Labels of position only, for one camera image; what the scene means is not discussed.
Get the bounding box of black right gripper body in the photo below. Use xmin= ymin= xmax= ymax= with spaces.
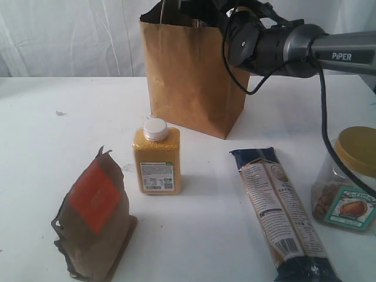
xmin=179 ymin=0 xmax=264 ymax=27

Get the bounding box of brown paper shopping bag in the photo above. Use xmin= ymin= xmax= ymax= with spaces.
xmin=139 ymin=1 xmax=246 ymax=139

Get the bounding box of yellow grain bottle white cap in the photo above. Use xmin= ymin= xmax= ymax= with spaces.
xmin=133 ymin=118 xmax=182 ymax=195

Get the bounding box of white backdrop curtain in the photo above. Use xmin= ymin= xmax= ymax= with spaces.
xmin=0 ymin=0 xmax=376 ymax=78

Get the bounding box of clear nut jar gold lid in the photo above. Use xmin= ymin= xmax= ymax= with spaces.
xmin=311 ymin=126 xmax=375 ymax=233

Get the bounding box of long pasta packet dark blue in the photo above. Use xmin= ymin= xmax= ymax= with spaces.
xmin=231 ymin=147 xmax=339 ymax=281

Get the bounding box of brown pouch with orange label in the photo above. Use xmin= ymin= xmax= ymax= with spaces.
xmin=51 ymin=148 xmax=137 ymax=281

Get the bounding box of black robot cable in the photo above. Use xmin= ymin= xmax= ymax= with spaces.
xmin=221 ymin=0 xmax=376 ymax=203

